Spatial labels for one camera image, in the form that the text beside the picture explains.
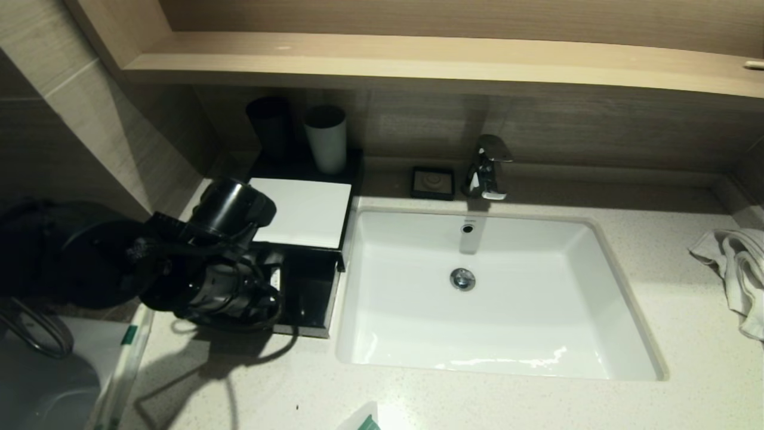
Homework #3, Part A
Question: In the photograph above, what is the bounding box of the black glossy box drawer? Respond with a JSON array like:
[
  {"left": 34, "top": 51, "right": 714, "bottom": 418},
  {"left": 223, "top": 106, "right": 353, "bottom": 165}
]
[{"left": 272, "top": 248, "right": 342, "bottom": 340}]

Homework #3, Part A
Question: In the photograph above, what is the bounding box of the black plastic cup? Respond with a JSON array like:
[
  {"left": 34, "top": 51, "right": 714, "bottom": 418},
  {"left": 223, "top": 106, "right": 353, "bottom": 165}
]
[{"left": 246, "top": 97, "right": 294, "bottom": 161}]

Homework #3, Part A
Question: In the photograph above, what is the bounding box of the black amenity drawer box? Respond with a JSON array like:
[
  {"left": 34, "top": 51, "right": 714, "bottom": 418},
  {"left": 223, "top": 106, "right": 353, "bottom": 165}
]
[{"left": 246, "top": 143, "right": 364, "bottom": 273}]

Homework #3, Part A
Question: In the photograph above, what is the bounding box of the long slim toothbrush packet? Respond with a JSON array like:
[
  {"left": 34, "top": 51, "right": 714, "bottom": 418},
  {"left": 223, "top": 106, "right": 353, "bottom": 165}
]
[{"left": 97, "top": 308, "right": 155, "bottom": 430}]

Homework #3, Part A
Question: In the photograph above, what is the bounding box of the light grey plastic cup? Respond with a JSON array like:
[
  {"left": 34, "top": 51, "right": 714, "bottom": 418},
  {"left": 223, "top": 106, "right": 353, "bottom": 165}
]
[{"left": 303, "top": 105, "right": 348, "bottom": 175}]

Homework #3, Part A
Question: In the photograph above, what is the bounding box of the small packet green corner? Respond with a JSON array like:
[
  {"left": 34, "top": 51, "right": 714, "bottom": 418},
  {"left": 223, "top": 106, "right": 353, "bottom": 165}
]
[{"left": 335, "top": 400, "right": 383, "bottom": 430}]

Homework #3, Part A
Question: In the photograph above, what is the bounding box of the white bathtub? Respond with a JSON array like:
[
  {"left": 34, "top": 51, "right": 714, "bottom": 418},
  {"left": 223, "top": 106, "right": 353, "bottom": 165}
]
[{"left": 0, "top": 315, "right": 135, "bottom": 430}]

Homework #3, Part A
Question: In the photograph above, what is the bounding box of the black square soap dish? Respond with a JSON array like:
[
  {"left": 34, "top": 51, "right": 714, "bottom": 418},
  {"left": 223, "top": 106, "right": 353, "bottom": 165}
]
[{"left": 409, "top": 165, "right": 456, "bottom": 201}]

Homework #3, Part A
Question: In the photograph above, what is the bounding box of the chrome sink drain stopper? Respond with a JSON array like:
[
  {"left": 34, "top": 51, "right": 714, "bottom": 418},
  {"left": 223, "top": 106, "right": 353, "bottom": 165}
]
[{"left": 449, "top": 267, "right": 477, "bottom": 292}]

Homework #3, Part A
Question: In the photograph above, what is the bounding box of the white ceramic sink basin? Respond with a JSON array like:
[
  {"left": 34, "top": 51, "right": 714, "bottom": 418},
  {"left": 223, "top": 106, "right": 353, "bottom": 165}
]
[{"left": 335, "top": 207, "right": 669, "bottom": 382}]

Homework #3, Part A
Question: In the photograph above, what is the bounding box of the chrome sink faucet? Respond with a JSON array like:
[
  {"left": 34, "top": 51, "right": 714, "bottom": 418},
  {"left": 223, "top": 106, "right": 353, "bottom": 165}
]
[{"left": 462, "top": 134, "right": 514, "bottom": 201}]

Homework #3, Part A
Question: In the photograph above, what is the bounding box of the white crumpled towel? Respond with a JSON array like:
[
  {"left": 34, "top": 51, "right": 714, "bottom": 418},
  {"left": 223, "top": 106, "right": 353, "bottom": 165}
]
[{"left": 687, "top": 228, "right": 764, "bottom": 343}]

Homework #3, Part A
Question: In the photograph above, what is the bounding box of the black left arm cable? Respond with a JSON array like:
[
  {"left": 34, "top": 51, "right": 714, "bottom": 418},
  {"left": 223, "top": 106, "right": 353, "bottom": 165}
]
[{"left": 236, "top": 257, "right": 285, "bottom": 333}]

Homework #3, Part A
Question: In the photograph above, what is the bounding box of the metal shower hose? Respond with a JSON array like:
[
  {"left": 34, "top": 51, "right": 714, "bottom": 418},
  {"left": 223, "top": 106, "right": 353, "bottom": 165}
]
[{"left": 0, "top": 296, "right": 76, "bottom": 360}]

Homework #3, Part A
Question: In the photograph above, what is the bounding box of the wooden wall shelf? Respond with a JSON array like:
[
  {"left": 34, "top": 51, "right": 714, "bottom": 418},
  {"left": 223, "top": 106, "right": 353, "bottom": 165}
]
[{"left": 63, "top": 0, "right": 764, "bottom": 100}]

